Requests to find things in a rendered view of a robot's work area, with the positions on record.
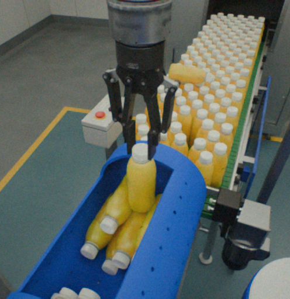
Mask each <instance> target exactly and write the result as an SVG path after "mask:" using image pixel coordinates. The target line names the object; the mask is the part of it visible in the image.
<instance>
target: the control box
mask: <svg viewBox="0 0 290 299"><path fill-rule="evenodd" d="M121 101H122V110H123V106H124V101H125V98H123V97H121ZM106 102H107V103H106ZM104 103H106V104H104ZM109 107H110V102H109V95H106V96H105V97H104V98H103V99H102V100H101V101H100V103H99V104H98V105H97V106H96V107H94V108H93V109H92V110H91V111H90V113H89V114H88V115H87V116H85V117H84V118H83V119H82V120H81V123H82V128H83V132H84V138H85V142H87V143H89V144H93V145H98V146H100V147H105V148H109V147H110V146H111V145H112V144H113V143H114V142H115V140H116V139H117V137H118V136H119V134H120V133H121V132H122V131H123V130H122V125H121V124H120V123H119V122H114V121H113V120H112V115H111V111H109V110H108V108H109ZM99 108H100V109H99ZM98 111H103V112H105V116H103V117H101V118H99V117H96V116H95V114H96V113H97V112H98Z"/></svg>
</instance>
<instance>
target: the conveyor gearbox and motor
mask: <svg viewBox="0 0 290 299"><path fill-rule="evenodd" d="M271 213H272V210H271V206H268V205H265V204H261V203H256V202H254V201H251V200H247V199H245V203H244V205H243V208H242V211H241V213H240V215H239V218H237V219H236V220H235V222H234V225H233V226H231V225H230V226H229V228H228V230H227V232H226V233H227V237H226V238H227V239H226V238H224V240H225V243H224V246H223V250H222V261H223V263H225V264H226V265H227V266H228V268H230V269H233V270H243V269H245V268H246V267H247V266H248V264H249V262H250V261H251V260H262V261H264V259H266V258H268V257H270V254H271V253H270V251H269V245H270V239H269V238H267V236H268V234H269V232H270V231H271V229H270V222H271V221H270V218H271Z"/></svg>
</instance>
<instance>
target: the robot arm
mask: <svg viewBox="0 0 290 299"><path fill-rule="evenodd" d="M172 1H173V0H106V4H107V9H108V16H109V31H110V34H111V37H112V38H113V39H115V42H116V59H117V62H118V65H117V67H116V69H113V68H112V67H110V68H109V69H108V70H107V71H106V72H104V73H103V74H102V77H103V80H104V81H105V82H106V85H107V87H108V95H109V102H110V107H111V115H112V120H113V121H114V122H119V123H120V124H121V125H122V130H123V136H124V138H126V142H127V154H128V155H130V154H131V153H132V148H133V146H134V145H136V121H135V120H133V119H132V118H133V117H132V115H133V109H134V102H135V98H136V94H139V95H142V96H143V97H144V101H145V103H146V106H147V112H148V116H149V122H150V129H149V131H148V133H147V159H148V160H149V161H152V159H153V157H154V155H155V153H156V146H158V144H159V142H160V133H163V134H166V133H167V131H168V129H169V127H171V122H172V114H173V108H174V100H175V93H176V91H177V89H178V88H179V87H180V84H181V82H180V81H179V80H175V81H173V80H171V79H169V78H167V77H166V73H165V71H164V49H165V39H166V38H167V37H168V35H169V34H170V30H171V10H172ZM119 79H120V80H121V81H122V83H123V84H124V86H125V94H124V97H125V101H124V106H123V110H122V101H121V95H120V86H119ZM161 84H163V85H164V93H165V94H166V95H165V98H164V107H163V118H162V123H161V119H160V112H159V108H158V100H157V88H158V87H159V86H161ZM131 119H132V120H131ZM130 120H131V121H130Z"/></svg>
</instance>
